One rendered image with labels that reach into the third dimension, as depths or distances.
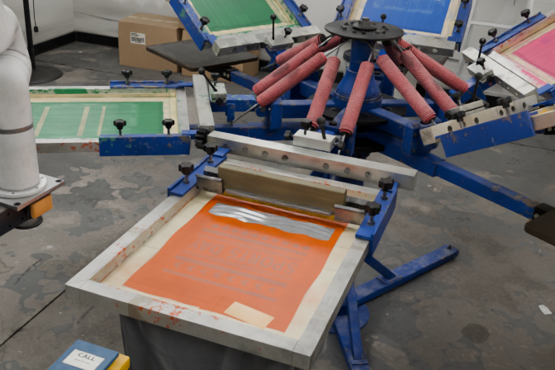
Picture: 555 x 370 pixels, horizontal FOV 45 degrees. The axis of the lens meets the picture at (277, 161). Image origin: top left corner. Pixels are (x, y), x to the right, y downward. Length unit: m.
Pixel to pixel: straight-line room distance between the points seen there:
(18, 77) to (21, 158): 0.20
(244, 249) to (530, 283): 2.14
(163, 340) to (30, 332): 1.50
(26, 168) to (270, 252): 0.63
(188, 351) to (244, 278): 0.21
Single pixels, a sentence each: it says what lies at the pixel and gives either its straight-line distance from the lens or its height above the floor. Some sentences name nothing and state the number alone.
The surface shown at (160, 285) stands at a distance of 1.64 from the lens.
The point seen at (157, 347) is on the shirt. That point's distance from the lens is 1.72.
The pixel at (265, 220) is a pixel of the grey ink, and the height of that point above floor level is 0.96.
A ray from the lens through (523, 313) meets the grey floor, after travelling 3.42.
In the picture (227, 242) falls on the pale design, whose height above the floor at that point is 0.96.
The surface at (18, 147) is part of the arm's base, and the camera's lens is 1.64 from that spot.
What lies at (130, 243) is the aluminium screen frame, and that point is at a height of 0.99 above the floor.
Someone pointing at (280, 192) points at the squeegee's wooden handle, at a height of 1.02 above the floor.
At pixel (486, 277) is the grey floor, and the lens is 3.61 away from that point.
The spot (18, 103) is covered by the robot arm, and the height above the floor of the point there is 1.36.
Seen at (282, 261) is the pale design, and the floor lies 0.96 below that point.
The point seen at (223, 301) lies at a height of 0.96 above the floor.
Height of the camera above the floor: 1.90
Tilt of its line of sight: 25 degrees down
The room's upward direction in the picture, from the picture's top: 3 degrees clockwise
